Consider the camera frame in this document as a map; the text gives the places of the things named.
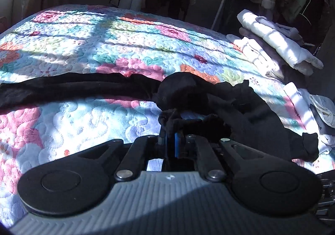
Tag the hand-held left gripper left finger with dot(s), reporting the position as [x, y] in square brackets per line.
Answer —
[163, 142]

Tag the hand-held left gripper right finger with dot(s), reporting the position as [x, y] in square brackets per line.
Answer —
[178, 144]

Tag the black sheer tights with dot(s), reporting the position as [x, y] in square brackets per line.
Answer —
[110, 87]

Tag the lavender folded garment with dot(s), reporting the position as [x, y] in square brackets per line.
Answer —
[257, 54]

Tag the white folded cloth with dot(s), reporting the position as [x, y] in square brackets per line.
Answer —
[295, 98]

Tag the floral quilted bedspread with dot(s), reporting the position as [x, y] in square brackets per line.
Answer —
[86, 41]

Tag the white folded padded jacket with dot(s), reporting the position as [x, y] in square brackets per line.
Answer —
[277, 38]

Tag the grey folded garment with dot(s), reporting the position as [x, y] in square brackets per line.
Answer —
[285, 29]

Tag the black jacket with white piping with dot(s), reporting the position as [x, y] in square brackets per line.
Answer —
[314, 15]

